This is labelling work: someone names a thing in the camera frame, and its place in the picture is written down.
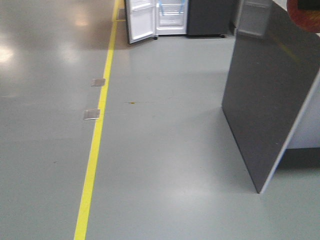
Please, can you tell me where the metal floor socket plate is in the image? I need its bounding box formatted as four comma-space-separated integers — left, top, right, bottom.
83, 109, 100, 120
90, 78, 106, 87

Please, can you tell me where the fridge door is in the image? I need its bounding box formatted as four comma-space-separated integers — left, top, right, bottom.
124, 0, 158, 44

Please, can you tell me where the dark grey fridge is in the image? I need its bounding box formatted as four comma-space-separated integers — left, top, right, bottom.
155, 0, 236, 38

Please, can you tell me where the clear crisper drawer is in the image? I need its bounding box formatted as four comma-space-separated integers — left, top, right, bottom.
159, 13, 183, 27

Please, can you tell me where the red yellow apple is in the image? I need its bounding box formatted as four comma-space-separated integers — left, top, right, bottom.
286, 0, 320, 34

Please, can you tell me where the yellow floor tape line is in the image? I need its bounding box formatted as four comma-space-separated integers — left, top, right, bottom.
73, 0, 124, 240

